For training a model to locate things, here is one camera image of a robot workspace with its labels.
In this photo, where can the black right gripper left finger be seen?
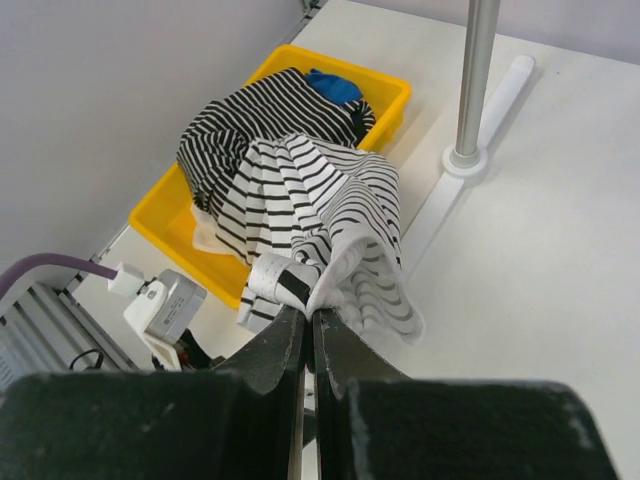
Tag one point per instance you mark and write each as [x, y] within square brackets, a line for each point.
[241, 420]

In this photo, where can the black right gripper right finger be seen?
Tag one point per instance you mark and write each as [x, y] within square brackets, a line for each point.
[375, 422]

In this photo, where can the white black striped tank top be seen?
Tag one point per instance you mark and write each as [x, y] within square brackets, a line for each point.
[318, 226]

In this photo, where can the yellow plastic bin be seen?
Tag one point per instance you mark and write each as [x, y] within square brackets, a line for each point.
[168, 217]

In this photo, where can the dark striped garment in bin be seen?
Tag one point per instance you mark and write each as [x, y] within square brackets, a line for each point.
[216, 141]

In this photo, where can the blue garment in bin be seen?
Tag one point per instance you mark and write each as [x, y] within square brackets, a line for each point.
[334, 88]

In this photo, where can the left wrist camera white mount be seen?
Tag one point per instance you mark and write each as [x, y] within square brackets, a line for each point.
[161, 309]

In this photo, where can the white garment rack frame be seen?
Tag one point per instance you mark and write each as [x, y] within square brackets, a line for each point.
[480, 118]

